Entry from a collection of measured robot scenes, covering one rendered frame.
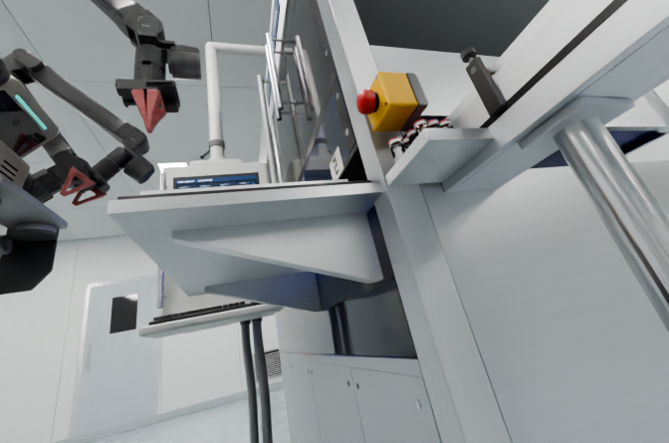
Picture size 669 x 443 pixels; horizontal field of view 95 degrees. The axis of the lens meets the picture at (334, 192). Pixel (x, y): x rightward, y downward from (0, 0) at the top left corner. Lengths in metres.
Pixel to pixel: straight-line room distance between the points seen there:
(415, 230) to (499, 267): 0.15
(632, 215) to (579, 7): 0.22
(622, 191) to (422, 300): 0.26
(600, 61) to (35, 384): 6.63
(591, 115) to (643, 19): 0.12
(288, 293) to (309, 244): 0.50
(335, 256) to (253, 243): 0.14
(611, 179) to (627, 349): 0.35
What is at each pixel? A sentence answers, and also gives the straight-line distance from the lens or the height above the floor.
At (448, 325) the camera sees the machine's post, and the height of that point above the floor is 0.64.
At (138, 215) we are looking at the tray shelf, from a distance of 0.50.
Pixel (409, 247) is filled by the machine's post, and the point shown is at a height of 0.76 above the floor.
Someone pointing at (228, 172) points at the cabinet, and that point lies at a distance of 1.65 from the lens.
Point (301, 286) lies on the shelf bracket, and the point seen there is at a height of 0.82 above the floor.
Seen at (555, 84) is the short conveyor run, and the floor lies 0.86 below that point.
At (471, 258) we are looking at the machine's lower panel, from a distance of 0.55.
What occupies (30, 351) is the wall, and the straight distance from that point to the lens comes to 6.68.
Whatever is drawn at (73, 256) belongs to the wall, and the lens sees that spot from 6.80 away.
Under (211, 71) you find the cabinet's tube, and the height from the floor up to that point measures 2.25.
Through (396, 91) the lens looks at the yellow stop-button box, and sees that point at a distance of 0.52.
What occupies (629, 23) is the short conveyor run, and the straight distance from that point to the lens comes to 0.42.
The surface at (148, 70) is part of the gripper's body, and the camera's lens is 0.75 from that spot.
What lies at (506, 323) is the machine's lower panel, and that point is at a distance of 0.56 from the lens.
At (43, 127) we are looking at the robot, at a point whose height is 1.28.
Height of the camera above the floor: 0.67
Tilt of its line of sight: 24 degrees up
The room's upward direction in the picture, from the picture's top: 13 degrees counter-clockwise
